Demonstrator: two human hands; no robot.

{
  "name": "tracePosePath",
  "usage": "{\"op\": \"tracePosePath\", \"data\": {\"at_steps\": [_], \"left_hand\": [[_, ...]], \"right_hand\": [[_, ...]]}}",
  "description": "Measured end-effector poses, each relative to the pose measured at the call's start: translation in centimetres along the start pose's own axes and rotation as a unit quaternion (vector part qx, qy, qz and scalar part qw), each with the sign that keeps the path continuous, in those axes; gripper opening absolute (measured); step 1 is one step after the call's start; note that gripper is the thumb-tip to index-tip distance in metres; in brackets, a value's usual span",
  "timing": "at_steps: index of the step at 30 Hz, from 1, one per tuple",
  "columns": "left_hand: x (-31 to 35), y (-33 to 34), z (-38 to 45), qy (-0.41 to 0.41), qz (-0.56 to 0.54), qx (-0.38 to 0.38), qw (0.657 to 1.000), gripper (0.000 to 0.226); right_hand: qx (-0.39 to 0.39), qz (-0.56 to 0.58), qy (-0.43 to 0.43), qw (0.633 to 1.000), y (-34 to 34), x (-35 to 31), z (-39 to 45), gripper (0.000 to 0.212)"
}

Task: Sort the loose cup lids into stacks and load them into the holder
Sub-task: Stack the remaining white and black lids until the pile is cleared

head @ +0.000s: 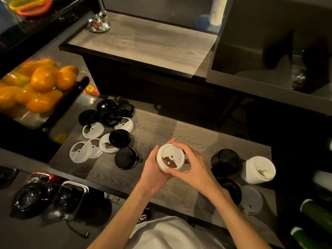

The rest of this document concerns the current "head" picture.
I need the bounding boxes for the person's right hand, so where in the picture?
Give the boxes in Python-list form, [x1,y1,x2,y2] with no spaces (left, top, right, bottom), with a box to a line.
[165,138,230,201]

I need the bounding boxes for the person's left hand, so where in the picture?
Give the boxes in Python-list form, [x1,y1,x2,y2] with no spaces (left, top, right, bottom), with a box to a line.
[136,145,174,197]

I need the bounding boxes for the stack of white lids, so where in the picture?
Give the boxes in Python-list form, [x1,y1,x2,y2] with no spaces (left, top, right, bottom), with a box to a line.
[240,156,276,184]

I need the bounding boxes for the clear plastic lids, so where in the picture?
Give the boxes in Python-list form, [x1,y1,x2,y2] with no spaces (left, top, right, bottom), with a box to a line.
[240,185,263,215]

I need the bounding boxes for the pile of mixed cup lids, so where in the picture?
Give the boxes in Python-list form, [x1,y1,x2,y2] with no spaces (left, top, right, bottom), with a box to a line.
[69,99,140,170]

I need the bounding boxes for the dark metal organizer box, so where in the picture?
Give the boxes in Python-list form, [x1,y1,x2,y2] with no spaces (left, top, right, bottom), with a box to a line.
[206,0,332,116]

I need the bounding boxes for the person's left forearm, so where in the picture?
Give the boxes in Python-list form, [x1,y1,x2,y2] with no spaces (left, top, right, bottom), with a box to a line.
[87,190,152,249]

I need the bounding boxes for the person's right forearm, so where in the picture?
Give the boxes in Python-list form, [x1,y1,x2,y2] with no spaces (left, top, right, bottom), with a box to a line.
[207,192,273,249]

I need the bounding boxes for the translucent yellow print cup stack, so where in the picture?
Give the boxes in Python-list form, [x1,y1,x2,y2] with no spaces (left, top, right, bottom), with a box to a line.
[312,170,332,192]

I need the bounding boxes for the black left shoe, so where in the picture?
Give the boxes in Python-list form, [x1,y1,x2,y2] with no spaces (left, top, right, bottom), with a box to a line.
[139,210,152,224]

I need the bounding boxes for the white shirt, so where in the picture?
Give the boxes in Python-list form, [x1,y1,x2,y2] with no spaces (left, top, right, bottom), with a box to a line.
[124,216,226,249]

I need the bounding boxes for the clear plastic bag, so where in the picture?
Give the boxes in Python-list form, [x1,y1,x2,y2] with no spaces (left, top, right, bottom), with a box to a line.
[290,54,308,91]

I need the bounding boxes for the black round cap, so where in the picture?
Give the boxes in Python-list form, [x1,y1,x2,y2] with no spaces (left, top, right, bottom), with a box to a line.
[0,166,19,190]

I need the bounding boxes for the pile of oranges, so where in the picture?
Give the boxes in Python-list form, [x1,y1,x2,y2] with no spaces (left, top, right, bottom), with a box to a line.
[0,59,80,114]

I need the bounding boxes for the blue stool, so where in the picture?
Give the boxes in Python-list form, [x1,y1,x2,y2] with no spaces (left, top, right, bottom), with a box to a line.
[196,14,221,33]

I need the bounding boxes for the chrome flag stand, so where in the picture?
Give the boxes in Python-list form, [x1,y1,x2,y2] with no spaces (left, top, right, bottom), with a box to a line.
[86,0,111,33]

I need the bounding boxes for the clear juicer container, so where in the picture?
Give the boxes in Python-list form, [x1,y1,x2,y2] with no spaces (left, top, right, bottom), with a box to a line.
[0,0,21,31]

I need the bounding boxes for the black cable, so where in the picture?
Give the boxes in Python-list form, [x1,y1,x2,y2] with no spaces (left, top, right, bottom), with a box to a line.
[66,220,90,239]

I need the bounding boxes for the orange plastic ring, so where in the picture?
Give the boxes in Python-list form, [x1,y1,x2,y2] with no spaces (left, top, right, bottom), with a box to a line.
[17,0,52,18]

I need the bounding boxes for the yellow plastic ring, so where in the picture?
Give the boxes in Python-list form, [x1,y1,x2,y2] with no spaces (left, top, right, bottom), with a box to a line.
[9,0,48,11]

